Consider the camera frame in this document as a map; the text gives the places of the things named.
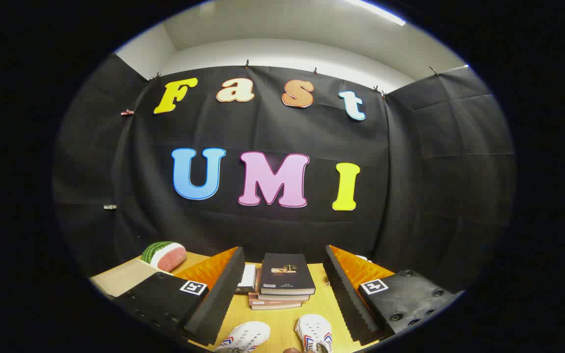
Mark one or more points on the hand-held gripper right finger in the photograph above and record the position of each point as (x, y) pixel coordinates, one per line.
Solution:
(348, 299)

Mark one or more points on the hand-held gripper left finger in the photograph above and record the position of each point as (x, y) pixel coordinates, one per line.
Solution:
(218, 299)

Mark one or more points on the white canvas shoe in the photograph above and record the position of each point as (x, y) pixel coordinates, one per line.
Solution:
(245, 336)
(314, 331)

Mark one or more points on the beige fabric storage box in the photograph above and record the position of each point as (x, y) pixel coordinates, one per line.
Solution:
(123, 277)

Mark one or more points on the white portrait cover book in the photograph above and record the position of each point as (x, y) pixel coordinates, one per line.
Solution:
(248, 278)

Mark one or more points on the white cartoon plush pouch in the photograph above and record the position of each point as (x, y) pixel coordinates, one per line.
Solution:
(363, 258)

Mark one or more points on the reddish brown book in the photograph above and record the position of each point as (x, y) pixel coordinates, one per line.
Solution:
(275, 306)

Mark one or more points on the dark brown book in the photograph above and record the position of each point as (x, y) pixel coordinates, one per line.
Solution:
(282, 297)

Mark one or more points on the black hardcover book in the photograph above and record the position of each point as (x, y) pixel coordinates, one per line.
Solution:
(286, 274)

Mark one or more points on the watermelon slice toy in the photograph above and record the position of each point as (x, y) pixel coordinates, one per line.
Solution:
(165, 255)

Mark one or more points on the silver metal clip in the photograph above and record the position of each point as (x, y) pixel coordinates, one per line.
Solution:
(110, 207)

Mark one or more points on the black backdrop cloth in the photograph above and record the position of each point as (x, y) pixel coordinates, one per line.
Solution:
(263, 132)

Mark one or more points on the red cloth clip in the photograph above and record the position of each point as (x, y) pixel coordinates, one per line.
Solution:
(127, 113)

